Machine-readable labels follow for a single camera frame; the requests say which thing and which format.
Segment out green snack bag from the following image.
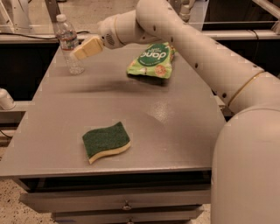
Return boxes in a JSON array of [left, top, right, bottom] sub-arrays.
[[126, 42, 176, 79]]

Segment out white cylinder at left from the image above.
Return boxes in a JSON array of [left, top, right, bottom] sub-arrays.
[[0, 88, 16, 110]]

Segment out lower grey drawer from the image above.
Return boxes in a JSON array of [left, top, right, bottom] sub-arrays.
[[52, 206, 203, 224]]

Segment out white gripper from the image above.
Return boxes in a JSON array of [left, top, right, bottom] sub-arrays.
[[71, 16, 121, 60]]

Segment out clear plastic water bottle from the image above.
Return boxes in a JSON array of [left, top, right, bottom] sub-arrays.
[[56, 14, 84, 75]]

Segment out metal frame rail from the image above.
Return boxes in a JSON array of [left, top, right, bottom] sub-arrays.
[[1, 0, 279, 39]]

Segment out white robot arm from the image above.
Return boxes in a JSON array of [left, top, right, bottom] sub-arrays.
[[73, 0, 280, 224]]

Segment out black cable on rail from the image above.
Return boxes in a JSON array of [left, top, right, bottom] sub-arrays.
[[0, 31, 91, 40]]

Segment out upper grey drawer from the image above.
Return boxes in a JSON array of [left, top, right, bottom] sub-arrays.
[[20, 186, 211, 213]]

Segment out grey drawer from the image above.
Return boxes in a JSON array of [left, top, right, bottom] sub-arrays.
[[20, 186, 211, 213], [52, 206, 203, 224]]

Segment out green yellow sponge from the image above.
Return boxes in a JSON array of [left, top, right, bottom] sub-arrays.
[[82, 122, 131, 164]]

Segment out grey drawer cabinet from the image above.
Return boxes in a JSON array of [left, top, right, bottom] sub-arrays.
[[0, 42, 227, 224]]

